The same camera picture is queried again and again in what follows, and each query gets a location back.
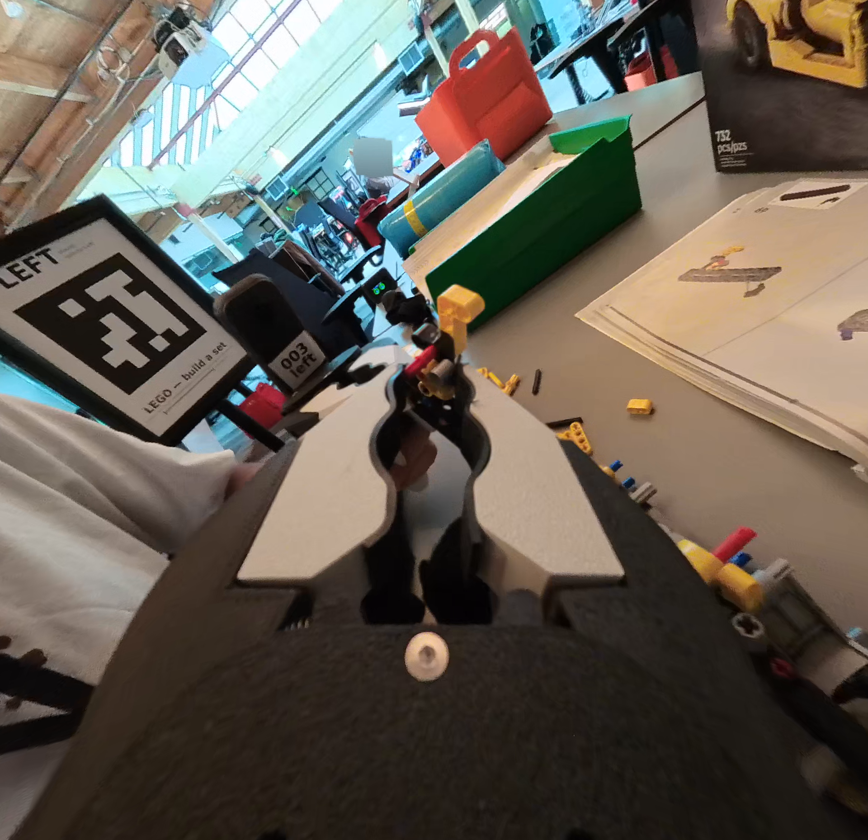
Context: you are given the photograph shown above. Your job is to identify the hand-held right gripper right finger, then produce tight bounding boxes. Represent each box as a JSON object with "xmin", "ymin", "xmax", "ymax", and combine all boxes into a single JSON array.
[{"xmin": 460, "ymin": 368, "xmax": 626, "ymax": 597}]

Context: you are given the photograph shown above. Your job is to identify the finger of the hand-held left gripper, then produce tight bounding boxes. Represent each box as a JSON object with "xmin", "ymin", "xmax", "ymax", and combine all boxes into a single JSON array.
[{"xmin": 302, "ymin": 344, "xmax": 408, "ymax": 420}]

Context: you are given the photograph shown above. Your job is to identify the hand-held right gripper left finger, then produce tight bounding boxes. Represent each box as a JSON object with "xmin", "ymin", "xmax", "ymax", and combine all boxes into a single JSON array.
[{"xmin": 236, "ymin": 364, "xmax": 421, "ymax": 586}]

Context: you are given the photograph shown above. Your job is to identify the black toy brick frame assembly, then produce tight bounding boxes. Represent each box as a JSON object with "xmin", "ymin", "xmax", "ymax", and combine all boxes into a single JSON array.
[{"xmin": 406, "ymin": 285, "xmax": 486, "ymax": 441}]

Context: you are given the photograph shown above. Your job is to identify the toy car chassis assembly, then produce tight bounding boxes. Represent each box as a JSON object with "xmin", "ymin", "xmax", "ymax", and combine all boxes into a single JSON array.
[{"xmin": 668, "ymin": 527, "xmax": 868, "ymax": 821}]

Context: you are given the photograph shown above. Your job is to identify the black toy car set box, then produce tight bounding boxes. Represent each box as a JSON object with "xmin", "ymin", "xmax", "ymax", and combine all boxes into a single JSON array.
[{"xmin": 690, "ymin": 0, "xmax": 868, "ymax": 174}]

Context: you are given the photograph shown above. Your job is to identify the person's left hand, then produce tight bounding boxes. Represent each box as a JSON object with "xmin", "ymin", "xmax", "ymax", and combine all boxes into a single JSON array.
[{"xmin": 393, "ymin": 428, "xmax": 439, "ymax": 492}]

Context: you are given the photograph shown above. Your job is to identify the yellow toy beam with holes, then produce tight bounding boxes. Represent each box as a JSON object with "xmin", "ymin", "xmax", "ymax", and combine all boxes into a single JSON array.
[{"xmin": 546, "ymin": 416, "xmax": 594, "ymax": 456}]

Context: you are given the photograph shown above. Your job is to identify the red jacket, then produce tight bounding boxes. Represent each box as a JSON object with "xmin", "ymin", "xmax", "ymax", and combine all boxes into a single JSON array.
[{"xmin": 353, "ymin": 199, "xmax": 391, "ymax": 247}]

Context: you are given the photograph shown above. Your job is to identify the teal rolled mat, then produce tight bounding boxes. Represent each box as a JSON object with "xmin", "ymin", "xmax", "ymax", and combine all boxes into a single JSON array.
[{"xmin": 377, "ymin": 139, "xmax": 506, "ymax": 258}]

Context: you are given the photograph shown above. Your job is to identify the green plastic bin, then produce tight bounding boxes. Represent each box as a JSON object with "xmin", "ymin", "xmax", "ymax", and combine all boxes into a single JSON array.
[{"xmin": 403, "ymin": 116, "xmax": 643, "ymax": 332}]

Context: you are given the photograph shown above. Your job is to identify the open instruction booklet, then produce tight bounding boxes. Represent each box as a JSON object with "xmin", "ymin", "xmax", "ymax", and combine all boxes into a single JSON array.
[{"xmin": 575, "ymin": 179, "xmax": 868, "ymax": 475}]

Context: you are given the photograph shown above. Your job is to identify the red bag-shaped container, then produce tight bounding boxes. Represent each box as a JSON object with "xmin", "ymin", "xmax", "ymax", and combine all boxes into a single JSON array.
[{"xmin": 415, "ymin": 28, "xmax": 553, "ymax": 168}]

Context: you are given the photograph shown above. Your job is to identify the black desk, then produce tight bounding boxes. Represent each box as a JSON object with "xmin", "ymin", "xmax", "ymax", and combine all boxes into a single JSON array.
[{"xmin": 542, "ymin": 0, "xmax": 699, "ymax": 102}]

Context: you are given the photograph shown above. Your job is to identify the black strap object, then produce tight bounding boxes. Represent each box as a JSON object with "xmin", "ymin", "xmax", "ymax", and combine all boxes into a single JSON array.
[{"xmin": 382, "ymin": 289, "xmax": 435, "ymax": 327}]

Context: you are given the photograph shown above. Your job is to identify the ceiling mounted camera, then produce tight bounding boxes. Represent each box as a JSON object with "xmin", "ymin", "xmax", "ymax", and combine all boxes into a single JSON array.
[{"xmin": 152, "ymin": 13, "xmax": 208, "ymax": 81}]

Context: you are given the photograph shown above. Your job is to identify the black lanyard strap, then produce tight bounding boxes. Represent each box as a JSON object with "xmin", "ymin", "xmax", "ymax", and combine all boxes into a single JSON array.
[{"xmin": 0, "ymin": 653, "xmax": 96, "ymax": 753}]

